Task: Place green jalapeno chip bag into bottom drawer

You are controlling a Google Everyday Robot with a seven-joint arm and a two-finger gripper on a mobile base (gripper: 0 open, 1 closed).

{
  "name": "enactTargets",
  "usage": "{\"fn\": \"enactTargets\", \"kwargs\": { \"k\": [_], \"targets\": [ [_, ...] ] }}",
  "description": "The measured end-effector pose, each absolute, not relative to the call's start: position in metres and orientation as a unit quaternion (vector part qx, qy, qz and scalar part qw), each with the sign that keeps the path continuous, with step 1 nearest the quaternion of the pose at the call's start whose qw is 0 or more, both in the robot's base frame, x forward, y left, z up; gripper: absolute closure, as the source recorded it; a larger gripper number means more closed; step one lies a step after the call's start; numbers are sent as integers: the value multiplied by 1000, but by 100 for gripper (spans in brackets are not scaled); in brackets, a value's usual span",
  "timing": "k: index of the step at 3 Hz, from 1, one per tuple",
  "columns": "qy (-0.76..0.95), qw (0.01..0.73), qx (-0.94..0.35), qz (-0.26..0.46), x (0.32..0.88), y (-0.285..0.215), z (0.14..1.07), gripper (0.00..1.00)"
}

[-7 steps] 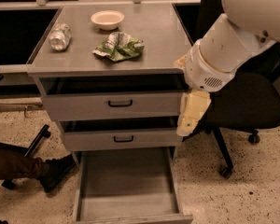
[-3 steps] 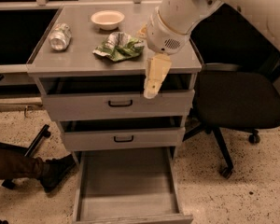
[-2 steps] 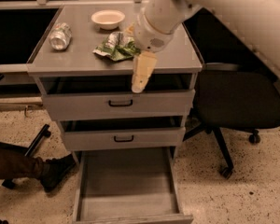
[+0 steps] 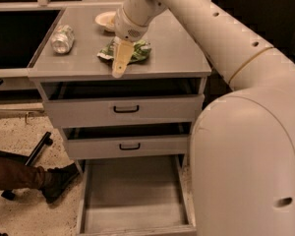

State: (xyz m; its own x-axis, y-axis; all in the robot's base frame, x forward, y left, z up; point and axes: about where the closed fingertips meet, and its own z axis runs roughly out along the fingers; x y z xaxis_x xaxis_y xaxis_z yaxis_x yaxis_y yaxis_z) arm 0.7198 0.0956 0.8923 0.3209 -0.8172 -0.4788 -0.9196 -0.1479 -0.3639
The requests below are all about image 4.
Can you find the person's brown trouser leg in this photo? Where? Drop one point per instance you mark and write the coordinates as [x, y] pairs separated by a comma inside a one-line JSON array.
[[14, 175]]

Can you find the crushed silver can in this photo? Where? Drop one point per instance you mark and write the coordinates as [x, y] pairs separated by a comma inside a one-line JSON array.
[[62, 39]]

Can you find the green jalapeno chip bag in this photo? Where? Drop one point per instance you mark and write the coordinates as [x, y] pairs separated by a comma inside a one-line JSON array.
[[141, 52]]

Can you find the top grey drawer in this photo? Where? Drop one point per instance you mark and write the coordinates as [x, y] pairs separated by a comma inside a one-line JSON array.
[[124, 111]]

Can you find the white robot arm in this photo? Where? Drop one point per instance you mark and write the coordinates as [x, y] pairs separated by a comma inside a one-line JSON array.
[[243, 144]]

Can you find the bottom grey open drawer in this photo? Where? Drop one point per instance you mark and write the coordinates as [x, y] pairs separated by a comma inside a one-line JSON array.
[[135, 196]]

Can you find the black shoe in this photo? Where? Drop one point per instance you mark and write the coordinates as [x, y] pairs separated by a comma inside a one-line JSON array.
[[57, 180]]

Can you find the middle grey drawer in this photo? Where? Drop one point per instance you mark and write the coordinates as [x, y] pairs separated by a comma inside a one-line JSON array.
[[126, 147]]

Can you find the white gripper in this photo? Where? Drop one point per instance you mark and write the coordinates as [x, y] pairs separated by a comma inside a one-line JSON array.
[[127, 26]]

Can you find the white paper bowl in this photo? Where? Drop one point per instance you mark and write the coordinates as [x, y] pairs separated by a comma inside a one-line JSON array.
[[106, 20]]

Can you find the grey drawer cabinet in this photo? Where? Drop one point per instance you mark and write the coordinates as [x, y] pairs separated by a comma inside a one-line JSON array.
[[175, 67]]

